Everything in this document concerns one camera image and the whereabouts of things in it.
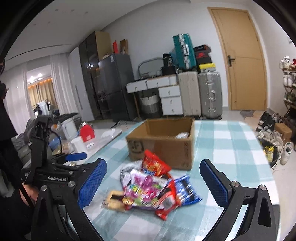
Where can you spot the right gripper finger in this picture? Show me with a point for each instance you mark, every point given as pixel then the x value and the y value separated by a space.
pixel 89 182
pixel 217 183

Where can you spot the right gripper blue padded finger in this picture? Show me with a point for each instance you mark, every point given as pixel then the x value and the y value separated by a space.
pixel 76 157

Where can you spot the blue snack packet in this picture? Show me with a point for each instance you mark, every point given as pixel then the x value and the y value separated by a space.
pixel 185 192

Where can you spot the red and silver snack bag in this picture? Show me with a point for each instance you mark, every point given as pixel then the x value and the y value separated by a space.
pixel 167 201

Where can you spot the white noodle snack bag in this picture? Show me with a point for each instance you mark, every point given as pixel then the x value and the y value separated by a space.
pixel 182 135

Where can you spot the red gift box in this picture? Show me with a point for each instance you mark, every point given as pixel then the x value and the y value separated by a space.
pixel 86 132

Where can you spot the cracker packet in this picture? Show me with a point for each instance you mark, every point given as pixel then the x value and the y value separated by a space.
pixel 114 201

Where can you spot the checkered teal tablecloth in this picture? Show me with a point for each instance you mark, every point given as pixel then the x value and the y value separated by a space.
pixel 191 211

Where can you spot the purple candy bag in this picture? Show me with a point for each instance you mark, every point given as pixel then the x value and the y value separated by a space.
pixel 144 191

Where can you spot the red cartoon snack bag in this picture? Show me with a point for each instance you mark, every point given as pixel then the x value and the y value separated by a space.
pixel 153 165

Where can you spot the SF cardboard box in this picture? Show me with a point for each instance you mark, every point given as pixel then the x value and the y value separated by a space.
pixel 158 136

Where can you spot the cardboard box on floor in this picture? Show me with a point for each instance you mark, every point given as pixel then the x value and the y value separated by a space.
pixel 285 132

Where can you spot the woven laundry basket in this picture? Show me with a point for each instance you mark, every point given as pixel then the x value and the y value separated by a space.
pixel 150 106

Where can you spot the white curtain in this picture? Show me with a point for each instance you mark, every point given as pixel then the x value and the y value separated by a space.
pixel 62 84

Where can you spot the dark refrigerator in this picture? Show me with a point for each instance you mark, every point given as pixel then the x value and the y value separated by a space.
pixel 115 74

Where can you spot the silver aluminium suitcase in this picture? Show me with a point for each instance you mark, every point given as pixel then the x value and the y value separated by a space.
pixel 210 95

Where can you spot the beige suitcase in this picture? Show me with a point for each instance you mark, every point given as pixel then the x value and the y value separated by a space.
pixel 189 87

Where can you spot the white drawer desk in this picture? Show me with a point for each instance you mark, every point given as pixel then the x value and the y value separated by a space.
pixel 169 92

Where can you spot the dark tall cabinet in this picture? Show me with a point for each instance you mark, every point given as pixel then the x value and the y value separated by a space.
pixel 91 51

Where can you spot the stacked shoe boxes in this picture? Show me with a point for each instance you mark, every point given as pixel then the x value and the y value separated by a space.
pixel 203 59

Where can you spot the wooden door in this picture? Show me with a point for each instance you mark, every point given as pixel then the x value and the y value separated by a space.
pixel 243 57

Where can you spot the shoe rack with shoes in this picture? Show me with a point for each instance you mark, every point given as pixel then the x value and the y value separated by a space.
pixel 288 80

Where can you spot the teal suitcase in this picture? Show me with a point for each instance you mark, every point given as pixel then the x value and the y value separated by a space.
pixel 184 52

